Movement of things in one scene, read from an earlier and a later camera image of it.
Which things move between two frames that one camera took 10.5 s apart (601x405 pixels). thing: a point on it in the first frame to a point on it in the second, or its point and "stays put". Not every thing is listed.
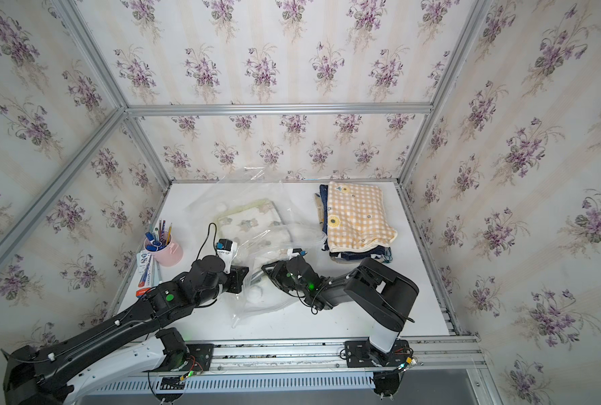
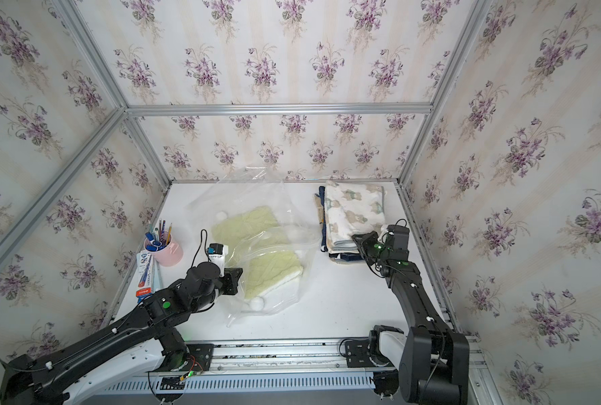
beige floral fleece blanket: (318, 202) stays put
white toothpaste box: (148, 272) stays put
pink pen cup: (170, 256) stays put
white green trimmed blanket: (258, 229) to (352, 210)
